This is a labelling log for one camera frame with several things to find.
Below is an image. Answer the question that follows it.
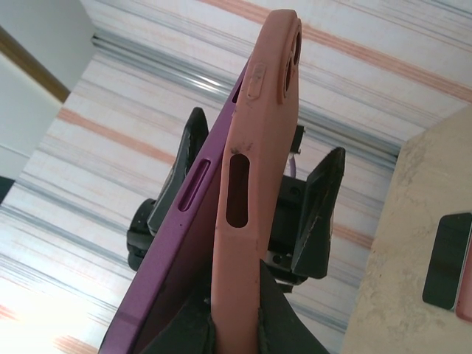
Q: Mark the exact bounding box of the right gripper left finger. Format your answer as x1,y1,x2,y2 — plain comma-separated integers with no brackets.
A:
142,294,218,354

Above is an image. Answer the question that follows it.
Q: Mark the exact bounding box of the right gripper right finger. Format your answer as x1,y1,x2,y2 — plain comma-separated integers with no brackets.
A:
254,257,329,354

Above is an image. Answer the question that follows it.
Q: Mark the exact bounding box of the purple smartphone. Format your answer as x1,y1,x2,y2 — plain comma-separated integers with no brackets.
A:
98,68,249,354

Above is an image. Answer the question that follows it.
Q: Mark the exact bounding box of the pink silicone phone case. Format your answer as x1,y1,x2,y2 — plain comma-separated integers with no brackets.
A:
455,271,472,322
208,7,304,354

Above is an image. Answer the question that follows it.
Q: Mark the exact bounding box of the silver smartphone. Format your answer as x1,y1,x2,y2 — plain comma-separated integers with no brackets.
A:
421,212,472,311

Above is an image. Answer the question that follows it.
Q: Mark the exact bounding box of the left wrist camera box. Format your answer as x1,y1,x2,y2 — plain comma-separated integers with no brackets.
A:
292,124,308,156

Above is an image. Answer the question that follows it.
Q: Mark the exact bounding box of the aluminium enclosure post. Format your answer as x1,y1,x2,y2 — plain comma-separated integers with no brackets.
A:
90,31,401,169

